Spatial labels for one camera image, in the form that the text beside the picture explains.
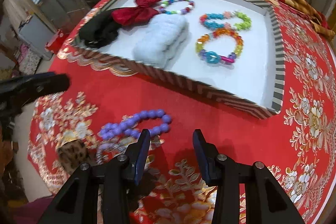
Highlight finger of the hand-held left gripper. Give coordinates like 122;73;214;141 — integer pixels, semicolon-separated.
0;72;71;119

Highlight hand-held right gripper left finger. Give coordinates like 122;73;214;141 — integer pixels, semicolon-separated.
38;129;151;224

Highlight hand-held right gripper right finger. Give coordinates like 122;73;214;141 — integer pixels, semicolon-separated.
192;129;306;224

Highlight purple bead bracelet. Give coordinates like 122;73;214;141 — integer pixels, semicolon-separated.
98;109;172;139

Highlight black scrunchie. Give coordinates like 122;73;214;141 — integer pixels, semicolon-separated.
79;11;124;47

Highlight striped box with white inside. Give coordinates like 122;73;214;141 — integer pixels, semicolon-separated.
70;0;285;119

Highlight chunky multicolour bracelet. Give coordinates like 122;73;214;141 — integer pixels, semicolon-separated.
195;28;244;66

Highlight dark red bow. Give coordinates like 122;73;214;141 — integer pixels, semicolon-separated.
112;0;164;28

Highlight star bead bracelet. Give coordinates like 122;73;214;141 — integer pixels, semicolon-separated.
199;11;252;31

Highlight round multicolour bead bracelet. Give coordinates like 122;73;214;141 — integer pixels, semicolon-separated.
158;0;195;16

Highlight red box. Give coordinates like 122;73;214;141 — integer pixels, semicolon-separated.
45;30;65;53

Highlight white cabinet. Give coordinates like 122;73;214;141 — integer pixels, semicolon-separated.
18;13;58;60

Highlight red floral tablecloth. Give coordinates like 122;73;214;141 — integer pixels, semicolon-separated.
28;0;336;224

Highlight leopard print scrunchie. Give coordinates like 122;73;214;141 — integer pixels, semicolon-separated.
56;140;91;173

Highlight maroon clothing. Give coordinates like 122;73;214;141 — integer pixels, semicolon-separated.
5;196;53;224

